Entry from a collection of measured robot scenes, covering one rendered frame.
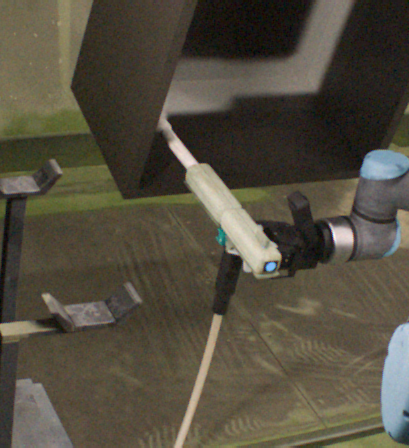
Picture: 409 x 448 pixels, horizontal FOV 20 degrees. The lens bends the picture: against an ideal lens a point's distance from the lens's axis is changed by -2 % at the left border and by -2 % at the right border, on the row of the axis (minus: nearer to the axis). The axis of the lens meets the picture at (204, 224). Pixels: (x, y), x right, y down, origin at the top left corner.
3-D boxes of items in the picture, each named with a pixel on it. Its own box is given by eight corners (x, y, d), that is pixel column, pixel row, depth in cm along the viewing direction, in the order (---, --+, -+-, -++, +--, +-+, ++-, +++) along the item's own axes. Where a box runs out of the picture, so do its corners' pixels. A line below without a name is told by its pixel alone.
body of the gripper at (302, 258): (268, 281, 222) (322, 274, 228) (280, 244, 217) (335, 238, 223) (250, 255, 227) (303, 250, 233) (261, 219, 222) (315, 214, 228)
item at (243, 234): (259, 349, 218) (287, 248, 206) (236, 353, 216) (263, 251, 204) (155, 203, 253) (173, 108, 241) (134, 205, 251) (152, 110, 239)
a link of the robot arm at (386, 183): (419, 153, 229) (404, 208, 235) (363, 141, 229) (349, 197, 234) (424, 173, 221) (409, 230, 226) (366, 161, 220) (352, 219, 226)
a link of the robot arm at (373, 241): (383, 199, 237) (371, 242, 241) (333, 203, 231) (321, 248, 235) (409, 222, 230) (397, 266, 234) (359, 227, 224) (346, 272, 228)
